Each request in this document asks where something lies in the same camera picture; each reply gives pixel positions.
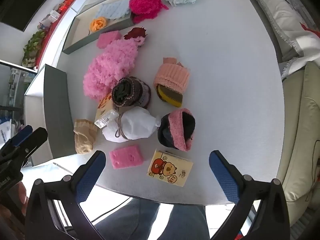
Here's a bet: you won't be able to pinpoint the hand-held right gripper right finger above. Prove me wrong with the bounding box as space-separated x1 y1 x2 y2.
209 150 290 240

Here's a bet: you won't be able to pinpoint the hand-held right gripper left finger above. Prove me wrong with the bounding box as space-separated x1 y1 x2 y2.
25 150 107 240

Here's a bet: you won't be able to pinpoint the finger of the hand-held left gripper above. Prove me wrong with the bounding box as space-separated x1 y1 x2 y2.
4 125 33 151
14 127 48 166

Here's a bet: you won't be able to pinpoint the white tray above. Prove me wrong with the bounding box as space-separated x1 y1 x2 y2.
24 64 75 167

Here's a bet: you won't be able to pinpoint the beige socks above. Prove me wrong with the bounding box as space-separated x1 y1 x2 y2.
73 119 98 155

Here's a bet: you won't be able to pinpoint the pink sponge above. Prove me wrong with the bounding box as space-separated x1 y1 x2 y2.
97 32 122 49
109 145 144 170

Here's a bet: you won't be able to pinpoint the yellow cartoon tissue pack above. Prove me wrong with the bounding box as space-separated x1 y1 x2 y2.
147 149 194 187
94 92 120 129

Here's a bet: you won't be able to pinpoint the black and pink fuzzy sock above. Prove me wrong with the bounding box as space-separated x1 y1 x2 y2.
157 108 196 152

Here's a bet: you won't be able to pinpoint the white bag with twine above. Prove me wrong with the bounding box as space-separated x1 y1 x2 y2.
102 106 161 143

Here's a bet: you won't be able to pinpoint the dark purple striped knit hat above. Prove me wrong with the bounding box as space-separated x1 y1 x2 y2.
111 77 152 109

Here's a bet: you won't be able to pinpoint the peach and olive knit roll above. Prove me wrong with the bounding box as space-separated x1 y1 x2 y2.
153 57 191 108

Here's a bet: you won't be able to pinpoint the dark red artificial rose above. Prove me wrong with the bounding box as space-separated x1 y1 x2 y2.
124 27 148 47

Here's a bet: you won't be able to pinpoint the person's left hand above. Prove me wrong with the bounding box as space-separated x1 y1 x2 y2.
0 182 28 240

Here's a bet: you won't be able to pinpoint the glass cabinet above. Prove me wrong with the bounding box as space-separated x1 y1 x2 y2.
0 60 38 130

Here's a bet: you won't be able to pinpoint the green potted plant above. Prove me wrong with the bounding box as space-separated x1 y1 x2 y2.
22 30 48 67

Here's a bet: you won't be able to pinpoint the light pink fluffy cloth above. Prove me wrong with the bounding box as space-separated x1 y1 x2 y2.
82 39 139 102

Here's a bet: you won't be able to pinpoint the shallow grey tray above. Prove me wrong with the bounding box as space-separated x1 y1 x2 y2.
62 0 134 55

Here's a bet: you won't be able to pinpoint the white cabinet with red top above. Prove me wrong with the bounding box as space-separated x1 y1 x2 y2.
35 0 110 68

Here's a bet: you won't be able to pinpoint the orange artificial rose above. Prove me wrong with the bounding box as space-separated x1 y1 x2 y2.
89 17 108 33

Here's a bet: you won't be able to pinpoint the black television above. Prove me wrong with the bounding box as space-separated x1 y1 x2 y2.
0 0 67 32

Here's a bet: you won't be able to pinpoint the white fringed blanket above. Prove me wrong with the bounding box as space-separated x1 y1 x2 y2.
270 5 320 80

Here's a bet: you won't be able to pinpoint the hot pink fluffy cloth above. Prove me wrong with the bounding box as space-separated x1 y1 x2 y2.
129 0 168 24

